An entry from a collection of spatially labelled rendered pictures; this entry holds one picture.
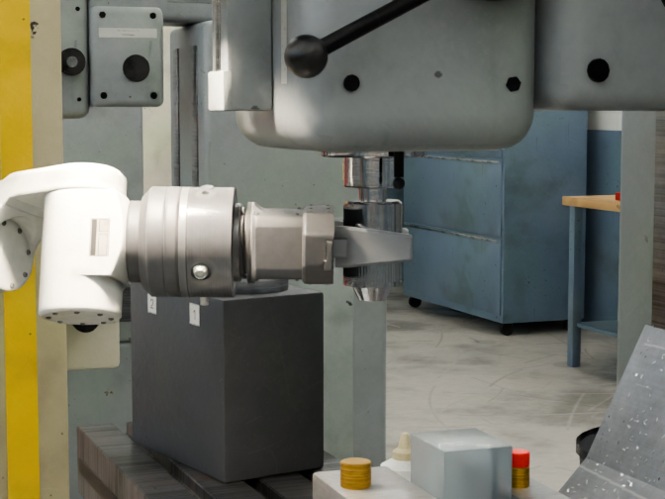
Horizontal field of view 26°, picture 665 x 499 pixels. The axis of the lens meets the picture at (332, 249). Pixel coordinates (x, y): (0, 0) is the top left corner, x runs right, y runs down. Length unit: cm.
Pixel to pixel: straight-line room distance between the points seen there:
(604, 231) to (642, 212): 723
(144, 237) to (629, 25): 40
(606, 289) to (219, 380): 733
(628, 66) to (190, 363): 61
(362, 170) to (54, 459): 185
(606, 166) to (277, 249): 760
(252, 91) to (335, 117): 9
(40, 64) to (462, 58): 182
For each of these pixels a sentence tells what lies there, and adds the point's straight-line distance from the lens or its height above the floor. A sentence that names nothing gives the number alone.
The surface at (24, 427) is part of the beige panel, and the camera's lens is 287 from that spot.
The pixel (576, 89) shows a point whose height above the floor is 136.
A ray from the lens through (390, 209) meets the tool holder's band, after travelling 113.
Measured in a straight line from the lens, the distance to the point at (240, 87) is 109.
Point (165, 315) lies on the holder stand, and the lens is 155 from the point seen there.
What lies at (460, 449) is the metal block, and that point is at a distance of 100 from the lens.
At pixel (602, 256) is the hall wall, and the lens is 874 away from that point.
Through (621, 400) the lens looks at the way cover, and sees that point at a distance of 146.
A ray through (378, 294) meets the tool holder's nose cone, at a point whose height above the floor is 120.
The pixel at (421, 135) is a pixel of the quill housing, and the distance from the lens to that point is 106.
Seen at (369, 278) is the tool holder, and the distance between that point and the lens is 113.
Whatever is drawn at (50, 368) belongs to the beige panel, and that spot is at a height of 83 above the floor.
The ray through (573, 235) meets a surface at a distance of 748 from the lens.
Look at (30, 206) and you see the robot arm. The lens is 120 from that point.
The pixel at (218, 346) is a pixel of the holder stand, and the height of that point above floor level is 110.
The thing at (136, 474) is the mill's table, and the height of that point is 97.
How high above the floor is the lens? 134
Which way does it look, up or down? 6 degrees down
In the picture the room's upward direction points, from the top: straight up
